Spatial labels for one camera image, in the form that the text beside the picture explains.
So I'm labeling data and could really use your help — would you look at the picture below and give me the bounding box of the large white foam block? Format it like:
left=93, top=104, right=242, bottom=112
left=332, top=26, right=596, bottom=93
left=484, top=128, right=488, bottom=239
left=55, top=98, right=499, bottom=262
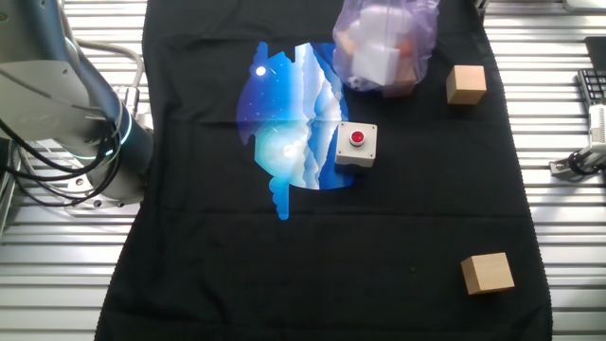
left=352, top=45, right=403, bottom=89

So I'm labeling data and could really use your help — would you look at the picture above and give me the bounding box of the small white foam block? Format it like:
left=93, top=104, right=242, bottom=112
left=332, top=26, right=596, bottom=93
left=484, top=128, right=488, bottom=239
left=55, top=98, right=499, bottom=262
left=357, top=7, right=413, bottom=46

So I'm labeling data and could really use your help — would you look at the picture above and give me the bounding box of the purple translucent plastic bag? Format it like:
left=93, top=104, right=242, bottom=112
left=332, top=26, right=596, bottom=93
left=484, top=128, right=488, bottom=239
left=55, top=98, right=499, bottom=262
left=330, top=0, right=440, bottom=99

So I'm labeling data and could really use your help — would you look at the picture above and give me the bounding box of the grey box with red button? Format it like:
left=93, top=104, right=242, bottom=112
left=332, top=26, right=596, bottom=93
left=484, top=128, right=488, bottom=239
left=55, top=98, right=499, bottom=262
left=333, top=120, right=379, bottom=170

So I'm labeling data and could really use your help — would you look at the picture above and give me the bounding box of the black cloth with blue print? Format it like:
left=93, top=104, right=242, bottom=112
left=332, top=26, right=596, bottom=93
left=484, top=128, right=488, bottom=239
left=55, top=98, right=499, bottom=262
left=94, top=0, right=554, bottom=341

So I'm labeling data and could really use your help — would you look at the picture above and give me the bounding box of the plain wooden cube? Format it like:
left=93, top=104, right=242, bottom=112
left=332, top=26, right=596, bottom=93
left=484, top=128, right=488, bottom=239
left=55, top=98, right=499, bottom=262
left=445, top=64, right=488, bottom=106
left=460, top=251, right=516, bottom=296

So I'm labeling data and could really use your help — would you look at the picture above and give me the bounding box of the black computer keyboard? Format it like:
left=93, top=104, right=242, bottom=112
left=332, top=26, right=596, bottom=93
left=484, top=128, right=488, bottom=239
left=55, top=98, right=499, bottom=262
left=576, top=68, right=606, bottom=108

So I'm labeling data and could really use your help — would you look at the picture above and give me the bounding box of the black flat object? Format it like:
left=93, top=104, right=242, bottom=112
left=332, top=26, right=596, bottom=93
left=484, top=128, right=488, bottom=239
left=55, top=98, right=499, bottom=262
left=584, top=36, right=606, bottom=71

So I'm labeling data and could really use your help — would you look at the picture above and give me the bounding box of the grey flat device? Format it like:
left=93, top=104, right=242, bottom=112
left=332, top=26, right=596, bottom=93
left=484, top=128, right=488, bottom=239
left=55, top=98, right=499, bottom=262
left=561, top=0, right=606, bottom=14

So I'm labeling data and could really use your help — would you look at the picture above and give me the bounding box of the thick grey base cable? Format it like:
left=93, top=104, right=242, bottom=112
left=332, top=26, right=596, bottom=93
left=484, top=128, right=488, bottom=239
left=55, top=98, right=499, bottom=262
left=75, top=38, right=146, bottom=119

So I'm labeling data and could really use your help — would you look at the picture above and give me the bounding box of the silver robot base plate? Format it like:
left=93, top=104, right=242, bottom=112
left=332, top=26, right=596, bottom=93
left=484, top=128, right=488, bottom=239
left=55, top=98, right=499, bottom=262
left=63, top=172, right=143, bottom=212

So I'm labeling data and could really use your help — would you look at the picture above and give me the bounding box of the black base cable bundle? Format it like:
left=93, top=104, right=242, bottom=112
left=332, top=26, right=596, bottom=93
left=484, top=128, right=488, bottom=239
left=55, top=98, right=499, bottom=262
left=0, top=116, right=122, bottom=209

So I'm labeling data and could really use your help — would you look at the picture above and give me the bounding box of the aluminium camera stand rail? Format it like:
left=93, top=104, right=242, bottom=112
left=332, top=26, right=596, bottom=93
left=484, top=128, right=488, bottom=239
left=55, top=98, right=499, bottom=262
left=548, top=144, right=606, bottom=180

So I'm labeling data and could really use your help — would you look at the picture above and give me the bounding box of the black camera cable loop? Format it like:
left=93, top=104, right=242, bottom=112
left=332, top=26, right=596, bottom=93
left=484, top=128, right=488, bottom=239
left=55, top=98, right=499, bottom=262
left=566, top=149, right=592, bottom=177

